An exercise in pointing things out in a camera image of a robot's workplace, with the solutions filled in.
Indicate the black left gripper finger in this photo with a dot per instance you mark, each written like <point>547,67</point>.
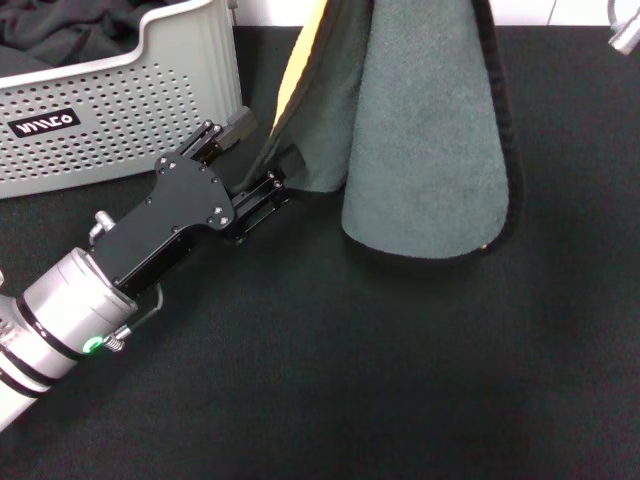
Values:
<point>260,205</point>
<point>215,142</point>

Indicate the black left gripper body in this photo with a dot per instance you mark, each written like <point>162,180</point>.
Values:
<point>170,215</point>

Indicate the yellow and grey towel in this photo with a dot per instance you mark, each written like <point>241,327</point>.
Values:
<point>425,150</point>

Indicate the grey perforated storage box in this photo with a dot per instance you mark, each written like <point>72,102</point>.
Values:
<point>125,110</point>

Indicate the black tablecloth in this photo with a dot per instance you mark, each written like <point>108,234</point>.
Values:
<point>350,375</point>

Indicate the silver knurled connector plug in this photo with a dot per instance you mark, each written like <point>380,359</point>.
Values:
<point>101,225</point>

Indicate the dark crumpled cloths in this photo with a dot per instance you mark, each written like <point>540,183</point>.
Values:
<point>60,30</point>

